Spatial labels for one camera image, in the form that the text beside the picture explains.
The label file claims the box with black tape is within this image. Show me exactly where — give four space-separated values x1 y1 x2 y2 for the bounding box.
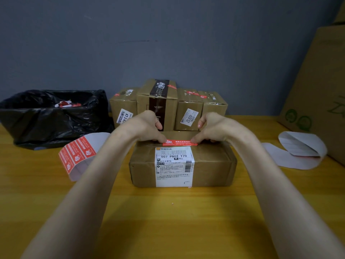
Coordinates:
136 79 178 132

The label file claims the person's right hand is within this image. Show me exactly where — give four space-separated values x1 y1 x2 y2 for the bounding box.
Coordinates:
190 112 252 145

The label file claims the new red sticker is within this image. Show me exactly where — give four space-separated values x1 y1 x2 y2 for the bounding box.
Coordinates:
162 139 198 147

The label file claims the person's right forearm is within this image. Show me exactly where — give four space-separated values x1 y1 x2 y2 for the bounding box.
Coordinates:
229 132 345 259

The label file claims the large green printed carton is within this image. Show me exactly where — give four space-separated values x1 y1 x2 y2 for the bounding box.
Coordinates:
277 25 345 166
333 2 345 24

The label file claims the small brown cardboard box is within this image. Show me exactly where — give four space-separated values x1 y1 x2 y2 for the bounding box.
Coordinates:
175 88 204 131
109 87 139 128
198 91 229 130

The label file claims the white printed price label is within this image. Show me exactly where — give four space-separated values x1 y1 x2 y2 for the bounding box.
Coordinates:
116 108 134 125
180 108 199 127

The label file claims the black plastic trash bag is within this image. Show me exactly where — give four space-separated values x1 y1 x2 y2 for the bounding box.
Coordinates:
0 90 114 151

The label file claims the person's left hand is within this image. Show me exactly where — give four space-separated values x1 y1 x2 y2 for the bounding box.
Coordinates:
116 110 168 145

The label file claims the red sticker label strip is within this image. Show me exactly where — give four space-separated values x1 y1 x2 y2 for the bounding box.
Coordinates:
58 132 111 182

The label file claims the person's left forearm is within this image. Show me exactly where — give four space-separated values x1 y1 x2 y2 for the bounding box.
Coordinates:
21 129 138 259

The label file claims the white barcode label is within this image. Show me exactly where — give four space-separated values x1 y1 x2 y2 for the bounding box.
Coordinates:
155 146 195 188

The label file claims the long brown cardboard box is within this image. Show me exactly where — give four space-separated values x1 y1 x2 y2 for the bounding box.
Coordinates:
129 131 238 188

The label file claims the white backing paper strip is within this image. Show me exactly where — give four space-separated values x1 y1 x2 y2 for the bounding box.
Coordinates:
262 131 328 170

